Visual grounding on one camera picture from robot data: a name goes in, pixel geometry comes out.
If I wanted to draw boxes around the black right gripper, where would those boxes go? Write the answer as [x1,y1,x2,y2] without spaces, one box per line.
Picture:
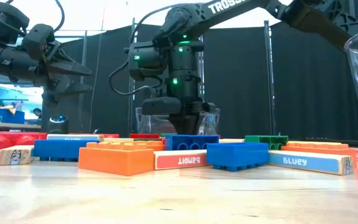
[166,74,216,136]

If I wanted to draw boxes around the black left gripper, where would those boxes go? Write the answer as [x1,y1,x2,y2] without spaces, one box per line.
[0,46,93,102]

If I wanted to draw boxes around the blue plastic brick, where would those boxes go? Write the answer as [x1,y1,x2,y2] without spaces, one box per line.
[165,134,219,151]
[206,142,270,172]
[32,139,101,162]

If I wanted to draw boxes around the orange plastic brick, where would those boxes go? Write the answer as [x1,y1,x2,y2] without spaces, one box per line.
[78,142,155,177]
[135,140,166,152]

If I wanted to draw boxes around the wooden block Bandit label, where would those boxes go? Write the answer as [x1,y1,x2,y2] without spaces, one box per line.
[154,149,209,170]

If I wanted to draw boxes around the small red plastic brick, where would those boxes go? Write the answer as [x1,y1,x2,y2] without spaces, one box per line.
[129,133,160,140]

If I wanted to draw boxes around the wooden block Bluey label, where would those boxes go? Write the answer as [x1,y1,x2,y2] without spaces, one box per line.
[267,150,355,176]

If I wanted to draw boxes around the wooden block orange label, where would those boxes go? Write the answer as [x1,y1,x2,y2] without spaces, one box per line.
[280,141,358,169]

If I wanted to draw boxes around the black metal stand pole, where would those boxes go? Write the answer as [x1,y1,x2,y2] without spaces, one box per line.
[129,17,136,138]
[263,20,276,135]
[197,34,206,103]
[78,30,86,133]

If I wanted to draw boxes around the clear plastic bin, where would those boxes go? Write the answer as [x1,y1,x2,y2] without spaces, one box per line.
[135,107,221,136]

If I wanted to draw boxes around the black cylinder speaker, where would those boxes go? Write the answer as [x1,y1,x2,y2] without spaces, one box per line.
[47,114,70,134]

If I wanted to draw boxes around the wooden block blue label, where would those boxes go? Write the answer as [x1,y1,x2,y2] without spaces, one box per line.
[47,133,105,142]

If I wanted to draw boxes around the background table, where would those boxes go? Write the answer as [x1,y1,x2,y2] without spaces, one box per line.
[0,119,42,131]

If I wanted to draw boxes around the black curtain backdrop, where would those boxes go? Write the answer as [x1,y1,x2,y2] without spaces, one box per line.
[41,18,358,141]

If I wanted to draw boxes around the wooden block dog face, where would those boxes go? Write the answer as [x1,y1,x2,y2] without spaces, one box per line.
[0,145,35,166]

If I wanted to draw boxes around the thin hanging cable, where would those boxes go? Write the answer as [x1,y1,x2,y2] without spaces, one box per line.
[88,18,104,133]

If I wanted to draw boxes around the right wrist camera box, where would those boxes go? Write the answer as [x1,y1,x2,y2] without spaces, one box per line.
[141,96,183,116]

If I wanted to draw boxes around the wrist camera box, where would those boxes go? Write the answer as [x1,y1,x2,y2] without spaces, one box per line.
[22,23,55,52]
[141,96,183,116]

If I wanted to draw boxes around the right camera cable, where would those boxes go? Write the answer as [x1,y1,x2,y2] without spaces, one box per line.
[109,2,204,96]

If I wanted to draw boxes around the camera cable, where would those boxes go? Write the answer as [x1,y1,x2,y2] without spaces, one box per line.
[109,2,204,96]
[53,0,65,34]

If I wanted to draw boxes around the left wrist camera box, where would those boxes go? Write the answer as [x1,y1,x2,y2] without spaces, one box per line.
[22,23,55,52]

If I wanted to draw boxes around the left camera cable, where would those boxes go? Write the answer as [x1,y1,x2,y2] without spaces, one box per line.
[53,0,65,34]

